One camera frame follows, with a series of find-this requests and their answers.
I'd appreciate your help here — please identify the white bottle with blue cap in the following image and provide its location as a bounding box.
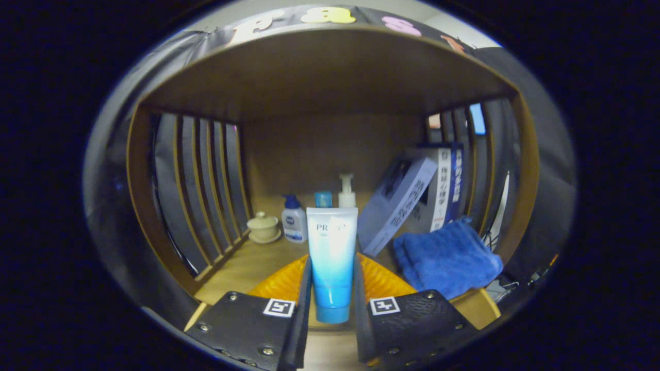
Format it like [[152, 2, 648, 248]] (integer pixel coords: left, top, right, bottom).
[[281, 194, 309, 243]]

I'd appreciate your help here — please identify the white pump bottle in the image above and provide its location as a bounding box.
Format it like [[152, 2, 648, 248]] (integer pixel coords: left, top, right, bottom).
[[338, 173, 357, 209]]

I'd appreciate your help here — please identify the light purple book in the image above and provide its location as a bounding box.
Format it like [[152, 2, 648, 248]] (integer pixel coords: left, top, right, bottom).
[[357, 156, 438, 257]]

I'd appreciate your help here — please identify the small beige lidded cup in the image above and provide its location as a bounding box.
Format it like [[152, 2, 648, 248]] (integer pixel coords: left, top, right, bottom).
[[246, 211, 282, 244]]

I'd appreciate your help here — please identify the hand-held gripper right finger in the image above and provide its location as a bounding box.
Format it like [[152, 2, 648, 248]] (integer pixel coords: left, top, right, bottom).
[[353, 252, 477, 367]]

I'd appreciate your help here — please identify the folded blue towel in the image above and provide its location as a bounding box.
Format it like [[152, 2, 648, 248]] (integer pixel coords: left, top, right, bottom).
[[393, 216, 504, 300]]

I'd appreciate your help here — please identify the white spine book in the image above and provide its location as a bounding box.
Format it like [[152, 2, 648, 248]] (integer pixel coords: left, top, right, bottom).
[[412, 147, 453, 233]]

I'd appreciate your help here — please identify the wooden countertop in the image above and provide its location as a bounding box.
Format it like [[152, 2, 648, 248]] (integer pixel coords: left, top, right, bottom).
[[183, 193, 502, 371]]

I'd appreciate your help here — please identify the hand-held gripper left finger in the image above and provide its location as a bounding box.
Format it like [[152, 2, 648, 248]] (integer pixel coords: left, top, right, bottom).
[[184, 254, 314, 371]]

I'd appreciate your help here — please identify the wooden cabinet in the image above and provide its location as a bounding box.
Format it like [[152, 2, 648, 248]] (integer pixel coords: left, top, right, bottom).
[[126, 23, 541, 371]]

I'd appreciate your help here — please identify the white and blue tube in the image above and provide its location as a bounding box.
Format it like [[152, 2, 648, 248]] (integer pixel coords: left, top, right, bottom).
[[306, 206, 359, 324]]

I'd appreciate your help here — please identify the dark blue book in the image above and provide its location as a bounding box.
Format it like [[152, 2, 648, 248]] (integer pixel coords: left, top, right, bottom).
[[449, 143, 465, 222]]

